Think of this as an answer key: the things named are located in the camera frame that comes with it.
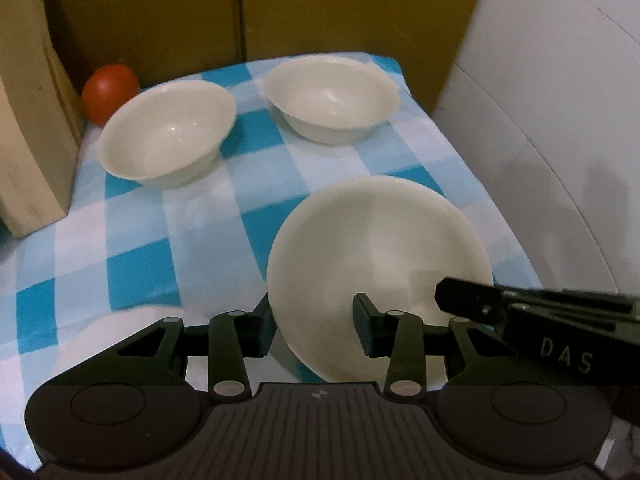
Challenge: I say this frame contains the white bowl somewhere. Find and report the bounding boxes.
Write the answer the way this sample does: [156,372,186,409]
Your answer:
[97,80,238,190]
[263,55,401,145]
[266,176,494,382]

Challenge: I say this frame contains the brown wooden panel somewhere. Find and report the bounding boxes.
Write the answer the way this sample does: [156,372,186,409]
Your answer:
[52,0,249,87]
[244,0,494,112]

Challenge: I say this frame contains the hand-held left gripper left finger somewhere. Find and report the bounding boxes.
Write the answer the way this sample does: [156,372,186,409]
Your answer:
[74,293,275,404]

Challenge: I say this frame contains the wooden knife block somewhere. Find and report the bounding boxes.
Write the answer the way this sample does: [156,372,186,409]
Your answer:
[0,0,86,240]

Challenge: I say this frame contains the blue white checked tablecloth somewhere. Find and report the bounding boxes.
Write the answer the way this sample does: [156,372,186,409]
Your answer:
[0,50,547,472]

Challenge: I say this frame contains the red tomato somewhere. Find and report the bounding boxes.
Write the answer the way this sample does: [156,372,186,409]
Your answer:
[81,63,141,129]

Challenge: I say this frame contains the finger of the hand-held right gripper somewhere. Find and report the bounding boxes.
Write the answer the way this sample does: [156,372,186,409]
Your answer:
[434,277,512,331]

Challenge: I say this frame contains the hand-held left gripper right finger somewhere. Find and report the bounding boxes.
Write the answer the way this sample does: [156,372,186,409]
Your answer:
[352,292,532,402]

